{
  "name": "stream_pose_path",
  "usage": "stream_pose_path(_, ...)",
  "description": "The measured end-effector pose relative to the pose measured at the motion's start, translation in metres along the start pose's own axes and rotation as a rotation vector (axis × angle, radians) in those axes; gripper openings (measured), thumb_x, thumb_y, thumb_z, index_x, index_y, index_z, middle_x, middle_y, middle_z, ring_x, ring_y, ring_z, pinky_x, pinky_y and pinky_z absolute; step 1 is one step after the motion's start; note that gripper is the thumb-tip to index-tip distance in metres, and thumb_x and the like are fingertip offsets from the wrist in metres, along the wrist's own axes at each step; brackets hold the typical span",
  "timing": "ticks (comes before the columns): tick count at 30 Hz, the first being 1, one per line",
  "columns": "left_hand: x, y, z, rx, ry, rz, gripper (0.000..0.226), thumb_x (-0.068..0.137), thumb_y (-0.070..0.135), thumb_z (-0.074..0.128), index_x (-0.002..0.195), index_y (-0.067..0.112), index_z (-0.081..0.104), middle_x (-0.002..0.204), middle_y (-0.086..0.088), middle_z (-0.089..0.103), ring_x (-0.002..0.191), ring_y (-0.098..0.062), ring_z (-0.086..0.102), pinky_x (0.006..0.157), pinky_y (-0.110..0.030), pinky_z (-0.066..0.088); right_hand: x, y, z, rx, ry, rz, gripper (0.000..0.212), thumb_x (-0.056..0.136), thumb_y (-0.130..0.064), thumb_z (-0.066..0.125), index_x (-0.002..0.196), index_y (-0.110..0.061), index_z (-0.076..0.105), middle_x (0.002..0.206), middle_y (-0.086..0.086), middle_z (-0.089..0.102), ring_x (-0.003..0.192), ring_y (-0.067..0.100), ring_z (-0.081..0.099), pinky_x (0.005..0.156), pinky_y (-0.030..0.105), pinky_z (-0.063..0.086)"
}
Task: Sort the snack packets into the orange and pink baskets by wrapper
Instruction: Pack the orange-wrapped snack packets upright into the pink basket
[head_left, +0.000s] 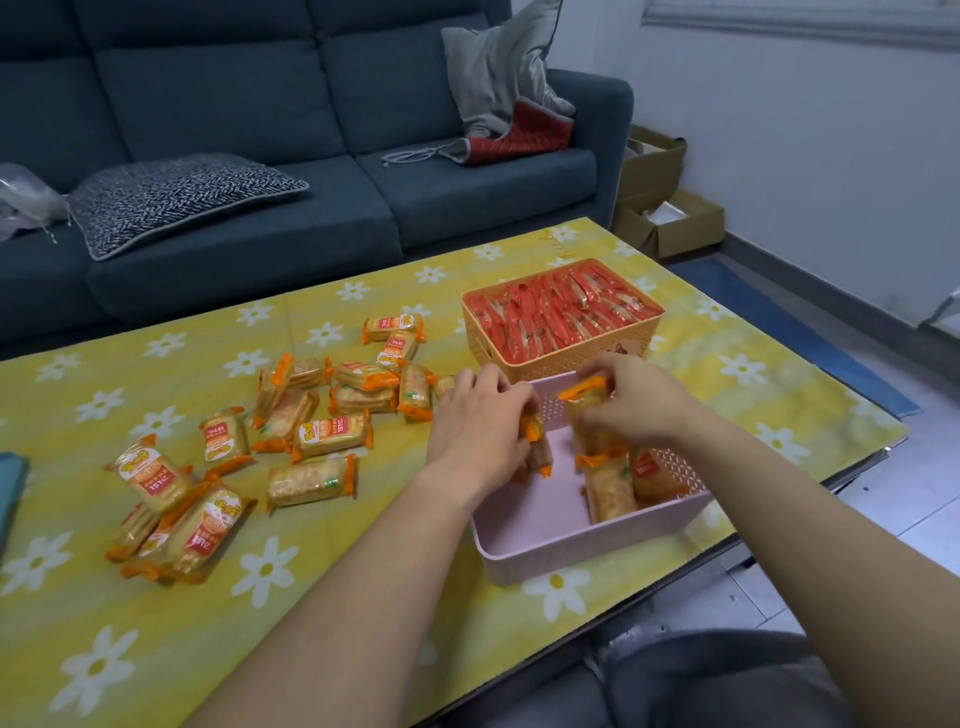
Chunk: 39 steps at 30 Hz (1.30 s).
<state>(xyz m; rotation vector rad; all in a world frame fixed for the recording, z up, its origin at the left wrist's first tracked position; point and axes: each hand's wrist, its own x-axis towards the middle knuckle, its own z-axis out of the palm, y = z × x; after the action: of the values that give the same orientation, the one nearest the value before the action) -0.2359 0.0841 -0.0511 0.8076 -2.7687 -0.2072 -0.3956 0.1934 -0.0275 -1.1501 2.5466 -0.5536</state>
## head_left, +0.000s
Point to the person's left hand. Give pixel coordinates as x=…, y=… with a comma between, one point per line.
x=472, y=435

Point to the person's right hand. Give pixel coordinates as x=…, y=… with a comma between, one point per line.
x=645, y=409

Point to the person's left thumb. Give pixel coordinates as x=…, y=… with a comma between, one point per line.
x=526, y=427

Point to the person's right thumb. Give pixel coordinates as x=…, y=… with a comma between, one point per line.
x=600, y=424

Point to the orange snack packet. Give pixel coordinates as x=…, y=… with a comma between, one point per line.
x=654, y=474
x=609, y=491
x=538, y=450
x=583, y=420

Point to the person's right forearm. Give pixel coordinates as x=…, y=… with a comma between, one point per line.
x=825, y=570

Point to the person's left forearm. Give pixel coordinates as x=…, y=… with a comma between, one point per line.
x=360, y=607

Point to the orange plastic basket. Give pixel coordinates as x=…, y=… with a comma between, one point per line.
x=570, y=360

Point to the pink plastic basket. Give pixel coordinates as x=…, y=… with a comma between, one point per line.
x=540, y=532

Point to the row of red snack packs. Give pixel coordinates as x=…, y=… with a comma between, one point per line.
x=562, y=307

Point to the black-edged coffee table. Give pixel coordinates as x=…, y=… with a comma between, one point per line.
x=660, y=592

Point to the pile of orange biscuit packs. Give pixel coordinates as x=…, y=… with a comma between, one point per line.
x=315, y=439

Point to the low open cardboard box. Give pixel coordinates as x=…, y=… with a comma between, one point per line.
x=690, y=229

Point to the blue floor mat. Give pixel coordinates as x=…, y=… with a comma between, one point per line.
x=795, y=330

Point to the tall cardboard box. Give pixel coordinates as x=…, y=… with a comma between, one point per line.
x=651, y=169

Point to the person's grey trouser leg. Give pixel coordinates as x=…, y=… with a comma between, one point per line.
x=720, y=682

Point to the red quilted heating pad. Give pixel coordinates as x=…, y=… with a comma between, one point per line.
x=525, y=139

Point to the grey pillow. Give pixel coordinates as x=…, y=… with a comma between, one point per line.
x=495, y=67

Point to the black white patterned cushion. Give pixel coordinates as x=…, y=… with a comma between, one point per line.
x=172, y=199

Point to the blue fabric sofa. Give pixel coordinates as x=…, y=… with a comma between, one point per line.
x=247, y=97

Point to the yellow floral tablecloth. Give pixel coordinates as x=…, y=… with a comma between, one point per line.
x=150, y=645

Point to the white window ledge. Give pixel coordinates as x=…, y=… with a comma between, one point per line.
x=810, y=19

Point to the teal cloth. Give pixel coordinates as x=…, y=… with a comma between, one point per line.
x=9, y=495

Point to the clear plastic bag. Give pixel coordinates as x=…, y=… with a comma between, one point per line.
x=26, y=195

